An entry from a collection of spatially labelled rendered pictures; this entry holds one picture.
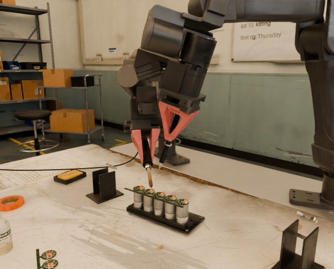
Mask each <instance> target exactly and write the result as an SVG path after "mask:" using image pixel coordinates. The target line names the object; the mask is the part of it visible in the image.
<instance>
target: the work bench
mask: <svg viewBox="0 0 334 269"><path fill-rule="evenodd" d="M59 153H65V154H68V155H70V156H73V157H75V158H78V159H80V160H83V161H85V162H88V163H91V164H93V166H90V167H87V168H93V167H107V166H108V165H106V164H103V163H102V161H104V162H106V163H108V164H111V165H119V164H122V163H125V162H127V161H129V160H131V159H132V158H133V157H132V156H128V155H125V154H122V153H119V152H116V151H113V150H110V149H107V148H104V147H101V146H98V145H96V144H89V145H85V146H80V147H75V148H71V149H66V150H63V151H58V152H54V153H49V154H44V155H40V156H35V157H30V158H27V159H23V160H18V161H13V162H9V163H4V164H0V167H4V166H7V165H12V164H16V163H21V162H25V161H30V160H34V159H38V158H41V157H46V156H50V155H55V154H59ZM116 167H117V169H112V168H108V172H112V171H115V177H116V189H117V190H118V191H120V192H122V193H124V195H122V196H119V197H117V198H114V199H111V200H109V201H106V202H103V203H100V204H97V203H95V202H94V201H92V200H91V199H89V198H88V197H86V195H87V194H90V193H93V181H92V171H96V170H100V169H103V168H96V169H80V170H81V171H84V172H86V177H84V178H82V179H79V180H77V181H75V182H72V183H70V184H68V185H64V184H61V183H58V182H56V181H54V179H53V178H49V179H46V180H42V181H38V182H36V183H32V184H29V185H26V186H22V187H18V188H15V189H11V190H9V191H5V192H1V193H0V199H1V198H4V197H7V196H11V195H20V196H23V198H24V205H23V206H21V207H19V208H17V209H15V210H11V211H1V215H2V217H4V218H5V219H7V220H8V221H9V222H10V227H11V234H12V242H13V248H12V250H11V251H9V252H8V253H6V254H3V255H0V269H37V260H36V249H39V256H41V255H42V253H44V252H46V251H48V250H55V251H56V252H57V254H56V256H55V257H54V258H52V259H56V260H57V261H58V266H57V267H55V268H54V269H271V268H272V267H273V266H274V265H275V264H276V263H277V262H278V261H279V260H280V252H281V242H282V233H283V230H285V229H286V228H287V227H288V226H290V225H291V224H292V223H293V222H294V221H296V220H297V219H299V225H298V233H299V234H302V235H304V236H308V235H309V234H310V233H311V232H312V231H313V230H314V229H316V228H317V227H319V233H318V238H317V245H316V253H315V260H314V262H316V263H318V264H320V265H322V266H324V267H325V269H334V221H332V220H329V219H325V218H322V217H319V216H316V215H313V214H310V213H307V212H304V211H301V210H298V209H294V208H291V207H288V206H286V205H282V204H279V203H276V202H273V201H270V200H267V199H261V198H258V197H255V196H252V195H249V194H245V193H242V192H239V191H236V190H233V189H230V188H227V187H224V186H221V185H218V184H214V183H211V182H209V181H206V180H203V179H199V178H196V177H193V176H190V175H187V174H184V173H181V172H178V171H174V170H171V169H168V168H165V167H161V168H160V169H159V165H157V164H153V166H152V169H151V170H150V171H151V176H152V182H153V186H152V188H153V189H154V190H155V193H156V192H165V196H168V195H175V196H177V200H178V199H188V201H189V208H188V212H191V213H194V214H197V215H200V216H203V217H205V220H204V221H203V223H200V224H199V225H198V226H197V227H196V228H195V229H194V230H193V231H191V232H190V233H189V235H188V236H185V234H184V233H182V232H178V231H176V230H173V229H171V228H168V227H166V226H163V225H161V224H158V223H155V222H153V221H150V220H148V219H145V218H142V217H140V216H137V215H134V214H131V215H130V214H129V212H127V211H126V207H128V206H129V205H131V204H132V203H134V198H133V192H132V191H128V190H126V189H124V188H128V189H131V190H133V188H134V187H135V186H141V185H143V186H144V188H145V189H151V187H150V186H149V181H148V174H147V170H146V169H145V168H144V167H143V166H142V163H141V160H140V159H138V158H134V159H133V160H132V161H130V162H129V163H126V164H124V165H120V166H116ZM158 170H159V171H158ZM157 173H158V174H157ZM296 211H299V212H301V213H303V214H304V215H305V216H307V217H309V218H311V217H315V218H316V219H317V220H318V223H317V224H316V223H311V222H309V221H306V220H304V219H302V218H300V216H299V215H297V214H295V212H296ZM48 260H50V259H48ZM46 261H47V260H44V259H42V258H40V265H41V266H42V265H43V263H44V262H46Z"/></svg>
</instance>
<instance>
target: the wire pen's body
mask: <svg viewBox="0 0 334 269"><path fill-rule="evenodd" d="M179 119H180V116H179V115H178V114H174V116H173V119H172V122H171V125H170V128H169V129H170V131H169V133H172V131H173V130H174V129H175V128H176V126H177V125H178V122H179ZM171 142H172V141H168V140H166V141H165V142H164V148H163V152H162V155H161V157H160V160H159V162H160V163H164V162H165V159H166V156H167V154H168V151H169V148H170V146H172V144H171Z"/></svg>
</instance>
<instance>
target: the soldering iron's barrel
mask: <svg viewBox="0 0 334 269"><path fill-rule="evenodd" d="M145 169H146V170H147V174H148V181H149V186H151V185H152V186H153V182H152V176H151V171H150V170H151V169H152V167H151V164H150V163H147V164H145Z"/></svg>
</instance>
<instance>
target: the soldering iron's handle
mask: <svg viewBox="0 0 334 269"><path fill-rule="evenodd" d="M141 140H142V151H143V164H142V166H143V167H144V168H145V164H147V163H150V164H151V167H152V166H153V162H152V159H151V155H150V148H149V142H148V139H147V137H146V136H141Z"/></svg>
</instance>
